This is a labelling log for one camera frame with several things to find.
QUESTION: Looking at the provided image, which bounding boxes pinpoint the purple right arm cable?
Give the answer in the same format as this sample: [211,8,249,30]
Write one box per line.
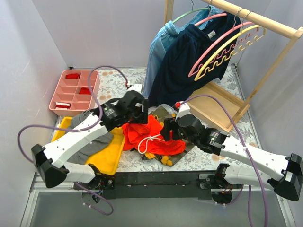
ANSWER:
[181,94,269,227]

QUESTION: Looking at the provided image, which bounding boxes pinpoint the pink divided organizer box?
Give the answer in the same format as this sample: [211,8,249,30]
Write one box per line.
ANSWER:
[49,70,100,116]

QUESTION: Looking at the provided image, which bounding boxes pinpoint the grey shorts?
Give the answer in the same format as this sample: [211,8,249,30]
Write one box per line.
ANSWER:
[67,110,114,165]

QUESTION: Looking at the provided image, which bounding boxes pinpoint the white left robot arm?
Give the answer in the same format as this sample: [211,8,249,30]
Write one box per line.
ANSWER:
[31,90,148,189]

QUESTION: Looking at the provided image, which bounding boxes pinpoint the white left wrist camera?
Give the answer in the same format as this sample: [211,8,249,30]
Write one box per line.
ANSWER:
[127,83,143,94]

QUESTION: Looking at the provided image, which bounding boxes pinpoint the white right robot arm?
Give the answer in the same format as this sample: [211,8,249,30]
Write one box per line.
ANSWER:
[160,114,303,201]

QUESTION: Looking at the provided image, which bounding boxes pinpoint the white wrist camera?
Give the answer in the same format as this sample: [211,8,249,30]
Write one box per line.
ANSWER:
[174,101,190,119]
[127,83,143,94]

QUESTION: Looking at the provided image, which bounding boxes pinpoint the pink hanger with navy shorts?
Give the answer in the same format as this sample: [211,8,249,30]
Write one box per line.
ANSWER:
[194,5,227,27]

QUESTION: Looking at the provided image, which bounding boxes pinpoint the red white striped sock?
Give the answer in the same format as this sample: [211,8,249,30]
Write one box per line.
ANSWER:
[55,102,71,109]

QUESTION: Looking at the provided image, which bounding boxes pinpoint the red sock top compartment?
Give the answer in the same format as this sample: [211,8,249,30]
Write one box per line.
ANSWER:
[65,73,80,79]

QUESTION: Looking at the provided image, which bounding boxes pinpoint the orange shorts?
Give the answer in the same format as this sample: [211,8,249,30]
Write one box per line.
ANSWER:
[122,115,186,156]

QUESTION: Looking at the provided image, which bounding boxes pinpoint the yellow plastic tray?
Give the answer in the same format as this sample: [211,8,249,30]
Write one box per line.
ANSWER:
[51,116,125,176]

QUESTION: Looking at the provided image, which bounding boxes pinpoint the green hanger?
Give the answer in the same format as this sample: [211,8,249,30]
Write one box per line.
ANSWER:
[172,0,209,23]

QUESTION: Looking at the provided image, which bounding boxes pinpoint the navy blue shorts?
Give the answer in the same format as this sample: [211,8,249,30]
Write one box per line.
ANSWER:
[148,13,240,107]

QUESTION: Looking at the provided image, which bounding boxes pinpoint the red sock compartment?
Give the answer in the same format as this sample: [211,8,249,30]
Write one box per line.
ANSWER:
[65,73,80,79]
[79,87,93,95]

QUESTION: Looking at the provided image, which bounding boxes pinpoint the light blue shorts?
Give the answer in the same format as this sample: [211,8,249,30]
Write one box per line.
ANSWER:
[142,6,219,98]

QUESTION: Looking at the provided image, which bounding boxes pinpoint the yellow wavy hanger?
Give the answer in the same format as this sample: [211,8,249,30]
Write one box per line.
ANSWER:
[193,19,267,81]

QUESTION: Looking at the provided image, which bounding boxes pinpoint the wooden clothes rack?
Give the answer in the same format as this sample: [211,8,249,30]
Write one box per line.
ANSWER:
[163,0,303,133]

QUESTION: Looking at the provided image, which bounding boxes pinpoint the red sock middle compartment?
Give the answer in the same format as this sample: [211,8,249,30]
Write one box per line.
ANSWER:
[79,87,93,95]

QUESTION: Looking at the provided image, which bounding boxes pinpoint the pink wavy hanger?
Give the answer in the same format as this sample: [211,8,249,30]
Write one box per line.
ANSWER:
[188,8,244,77]

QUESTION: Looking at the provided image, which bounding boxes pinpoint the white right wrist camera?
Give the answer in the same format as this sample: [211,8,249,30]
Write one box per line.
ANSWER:
[174,101,190,119]

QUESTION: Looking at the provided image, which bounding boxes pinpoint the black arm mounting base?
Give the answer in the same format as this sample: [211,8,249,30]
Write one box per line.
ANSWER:
[73,171,242,205]

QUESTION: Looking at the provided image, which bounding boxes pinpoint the camouflage shorts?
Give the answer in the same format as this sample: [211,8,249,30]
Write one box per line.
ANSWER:
[129,105,197,167]

